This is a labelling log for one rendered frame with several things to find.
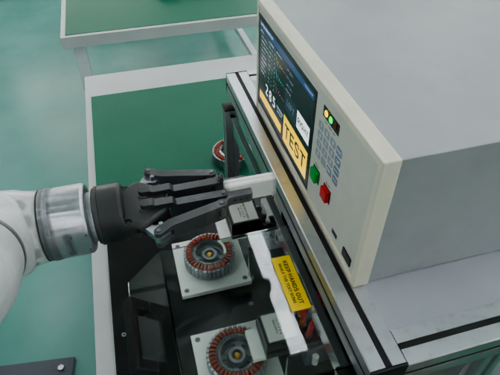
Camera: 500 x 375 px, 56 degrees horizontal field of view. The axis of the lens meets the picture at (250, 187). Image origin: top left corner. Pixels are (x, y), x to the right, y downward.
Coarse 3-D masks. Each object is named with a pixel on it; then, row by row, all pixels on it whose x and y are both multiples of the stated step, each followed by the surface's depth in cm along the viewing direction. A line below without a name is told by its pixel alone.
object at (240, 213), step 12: (240, 204) 98; (252, 204) 98; (228, 216) 95; (240, 216) 95; (252, 216) 95; (264, 216) 98; (228, 228) 98; (240, 228) 95; (252, 228) 96; (264, 228) 96
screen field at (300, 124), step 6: (288, 96) 70; (288, 102) 71; (288, 108) 71; (294, 108) 69; (294, 114) 69; (300, 114) 67; (294, 120) 70; (300, 120) 67; (300, 126) 68; (306, 126) 65; (300, 132) 68; (306, 132) 66; (306, 138) 66
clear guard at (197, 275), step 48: (240, 240) 71; (288, 240) 71; (144, 288) 69; (192, 288) 65; (240, 288) 65; (144, 336) 64; (192, 336) 60; (240, 336) 60; (288, 336) 60; (336, 336) 60
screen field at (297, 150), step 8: (288, 128) 73; (288, 136) 74; (296, 136) 70; (288, 144) 75; (296, 144) 71; (296, 152) 71; (304, 152) 68; (296, 160) 72; (304, 160) 68; (304, 168) 69; (304, 176) 70
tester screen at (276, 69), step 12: (264, 36) 77; (264, 48) 78; (276, 48) 72; (264, 60) 79; (276, 60) 73; (288, 60) 67; (264, 72) 81; (276, 72) 74; (288, 72) 68; (264, 84) 82; (276, 84) 75; (288, 84) 69; (300, 84) 64; (276, 96) 76; (300, 96) 65; (312, 96) 61; (264, 108) 85; (276, 108) 78; (300, 108) 66; (312, 108) 61; (288, 120) 72
